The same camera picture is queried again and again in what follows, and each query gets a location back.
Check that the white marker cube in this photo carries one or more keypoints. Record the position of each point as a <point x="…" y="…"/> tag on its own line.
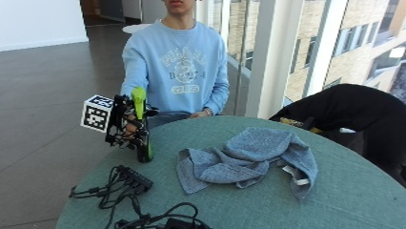
<point x="96" y="114"/>

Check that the black usb hub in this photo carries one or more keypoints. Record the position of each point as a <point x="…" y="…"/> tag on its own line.
<point x="136" y="178"/>

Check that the silver wristwatch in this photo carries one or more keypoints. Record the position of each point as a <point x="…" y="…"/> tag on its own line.
<point x="207" y="111"/>

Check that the the person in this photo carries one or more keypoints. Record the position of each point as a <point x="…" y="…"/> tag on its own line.
<point x="177" y="63"/>

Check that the grey-blue towel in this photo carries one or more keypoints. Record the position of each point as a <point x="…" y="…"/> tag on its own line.
<point x="249" y="159"/>

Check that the white round table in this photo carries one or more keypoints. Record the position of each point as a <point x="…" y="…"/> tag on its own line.
<point x="134" y="28"/>

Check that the black power adapter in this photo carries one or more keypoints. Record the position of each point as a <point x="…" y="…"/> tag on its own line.
<point x="181" y="224"/>

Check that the yellow object under jacket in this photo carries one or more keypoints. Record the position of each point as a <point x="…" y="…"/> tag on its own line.
<point x="295" y="123"/>

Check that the white window pillar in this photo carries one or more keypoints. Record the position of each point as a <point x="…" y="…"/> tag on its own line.
<point x="273" y="57"/>

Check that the black jacket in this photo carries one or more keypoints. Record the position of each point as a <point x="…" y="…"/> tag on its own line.
<point x="355" y="114"/>

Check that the white window frame post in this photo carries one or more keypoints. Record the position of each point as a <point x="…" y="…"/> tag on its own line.
<point x="323" y="47"/>

